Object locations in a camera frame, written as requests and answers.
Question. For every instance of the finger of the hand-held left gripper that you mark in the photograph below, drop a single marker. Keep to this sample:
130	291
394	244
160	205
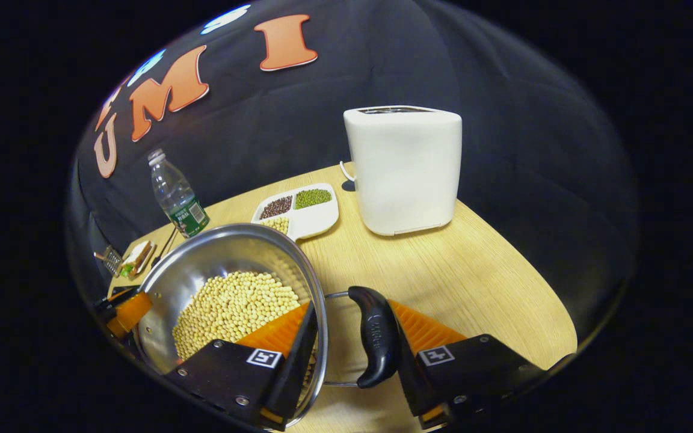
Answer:
130	313

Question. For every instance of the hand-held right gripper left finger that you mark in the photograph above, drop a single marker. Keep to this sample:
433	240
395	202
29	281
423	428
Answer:
298	367

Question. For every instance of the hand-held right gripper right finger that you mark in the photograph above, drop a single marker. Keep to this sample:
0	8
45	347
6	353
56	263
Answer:
409	385

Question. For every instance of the stainless steel pot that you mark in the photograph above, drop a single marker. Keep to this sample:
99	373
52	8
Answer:
202	264

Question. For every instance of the sandwich on green plate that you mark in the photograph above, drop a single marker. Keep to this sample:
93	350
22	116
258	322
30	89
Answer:
137	258

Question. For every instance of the small clear glass container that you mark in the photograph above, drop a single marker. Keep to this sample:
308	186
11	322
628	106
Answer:
109	260

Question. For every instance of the pile of yellow soybeans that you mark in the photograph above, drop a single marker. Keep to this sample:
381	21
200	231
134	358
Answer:
232	307

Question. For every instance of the clear plastic water bottle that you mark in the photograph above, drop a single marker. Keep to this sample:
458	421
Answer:
179	201

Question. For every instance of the small heap of pale beans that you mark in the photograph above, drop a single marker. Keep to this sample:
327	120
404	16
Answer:
279	224

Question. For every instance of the white divided tray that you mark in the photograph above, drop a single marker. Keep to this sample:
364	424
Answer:
316	219

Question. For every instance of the heap of dark red beans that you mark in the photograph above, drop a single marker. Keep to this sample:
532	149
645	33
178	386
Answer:
277	207

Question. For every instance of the heap of green mung beans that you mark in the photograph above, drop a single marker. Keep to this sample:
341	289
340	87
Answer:
313	198

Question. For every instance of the white toaster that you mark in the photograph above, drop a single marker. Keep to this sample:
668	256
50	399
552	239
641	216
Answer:
406	174

